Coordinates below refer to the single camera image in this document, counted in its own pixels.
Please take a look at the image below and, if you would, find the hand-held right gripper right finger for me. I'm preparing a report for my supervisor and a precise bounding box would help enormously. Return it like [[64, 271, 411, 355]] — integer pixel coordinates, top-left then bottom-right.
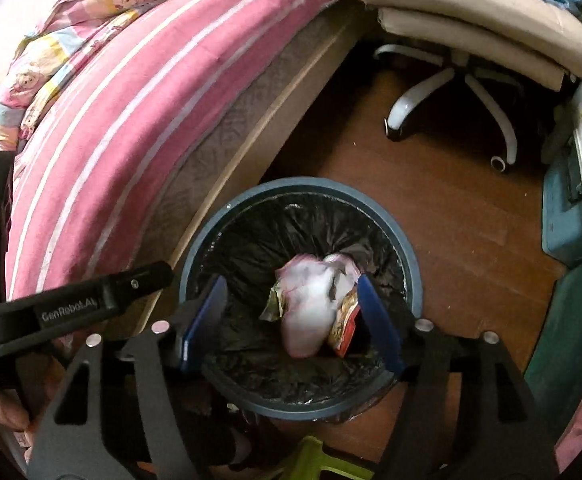
[[357, 274, 559, 480]]

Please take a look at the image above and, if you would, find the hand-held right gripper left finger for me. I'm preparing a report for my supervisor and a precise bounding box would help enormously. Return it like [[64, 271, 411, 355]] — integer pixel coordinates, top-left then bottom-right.
[[28, 275, 229, 480]]

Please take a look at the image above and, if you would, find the red and yellow snack packet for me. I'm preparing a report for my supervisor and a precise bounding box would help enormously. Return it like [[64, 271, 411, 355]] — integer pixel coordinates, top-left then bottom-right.
[[327, 287, 367, 358]]

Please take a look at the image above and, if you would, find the white cloth with pink edge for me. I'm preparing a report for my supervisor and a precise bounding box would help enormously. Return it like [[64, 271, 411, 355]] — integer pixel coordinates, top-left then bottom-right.
[[275, 254, 362, 359]]

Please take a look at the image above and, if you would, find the dark blue trash bin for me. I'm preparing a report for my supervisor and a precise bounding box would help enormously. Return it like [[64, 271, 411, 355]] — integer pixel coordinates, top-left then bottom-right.
[[178, 176, 423, 423]]

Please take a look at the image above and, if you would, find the green plastic stool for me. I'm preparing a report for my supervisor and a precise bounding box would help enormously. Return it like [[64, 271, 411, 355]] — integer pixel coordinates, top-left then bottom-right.
[[273, 435, 374, 480]]

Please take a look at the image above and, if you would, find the dark green mat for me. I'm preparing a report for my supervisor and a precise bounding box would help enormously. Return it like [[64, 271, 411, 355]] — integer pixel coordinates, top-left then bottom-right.
[[524, 260, 582, 411]]

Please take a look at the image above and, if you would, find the bed with pink striped sheet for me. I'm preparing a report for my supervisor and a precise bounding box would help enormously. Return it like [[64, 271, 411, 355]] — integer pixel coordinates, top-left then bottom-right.
[[6, 0, 372, 356]]

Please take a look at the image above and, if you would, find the teal storage box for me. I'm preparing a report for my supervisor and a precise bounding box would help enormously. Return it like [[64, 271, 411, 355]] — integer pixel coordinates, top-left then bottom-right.
[[541, 152, 582, 268]]

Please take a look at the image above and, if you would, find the pink cartoon print comforter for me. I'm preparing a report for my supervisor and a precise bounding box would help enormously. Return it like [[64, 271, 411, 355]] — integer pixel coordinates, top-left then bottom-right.
[[0, 0, 252, 153]]

